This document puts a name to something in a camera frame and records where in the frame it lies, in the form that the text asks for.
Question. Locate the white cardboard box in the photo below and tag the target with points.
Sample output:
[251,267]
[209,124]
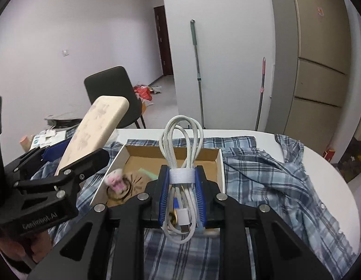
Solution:
[139,163]

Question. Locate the blue plaid shirt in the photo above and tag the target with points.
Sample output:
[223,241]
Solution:
[271,186]

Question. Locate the red plastic bag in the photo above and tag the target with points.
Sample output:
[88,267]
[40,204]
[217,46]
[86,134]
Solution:
[142,92]

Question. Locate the grey round tray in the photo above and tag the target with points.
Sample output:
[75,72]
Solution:
[64,119]

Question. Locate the white printed packets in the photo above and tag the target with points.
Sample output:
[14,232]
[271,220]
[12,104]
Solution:
[49,137]

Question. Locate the cream patterned tissue pack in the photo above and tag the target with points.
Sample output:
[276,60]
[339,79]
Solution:
[93,128]

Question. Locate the red box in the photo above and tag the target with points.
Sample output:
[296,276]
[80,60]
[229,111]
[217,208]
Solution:
[329,154]

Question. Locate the person's left hand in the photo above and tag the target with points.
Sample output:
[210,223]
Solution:
[40,245]

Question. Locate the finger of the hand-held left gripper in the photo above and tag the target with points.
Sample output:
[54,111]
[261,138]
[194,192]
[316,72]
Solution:
[87,163]
[55,151]

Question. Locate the black chair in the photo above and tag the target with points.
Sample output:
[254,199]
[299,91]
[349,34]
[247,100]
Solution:
[110,84]

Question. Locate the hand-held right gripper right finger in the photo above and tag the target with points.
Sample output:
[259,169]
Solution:
[200,198]

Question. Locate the dark wooden door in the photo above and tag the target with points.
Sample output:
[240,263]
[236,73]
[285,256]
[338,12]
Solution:
[163,43]

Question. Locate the beige drawer cabinet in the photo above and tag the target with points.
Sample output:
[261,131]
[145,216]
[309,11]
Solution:
[320,78]

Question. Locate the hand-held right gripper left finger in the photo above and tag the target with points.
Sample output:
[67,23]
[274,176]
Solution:
[163,198]

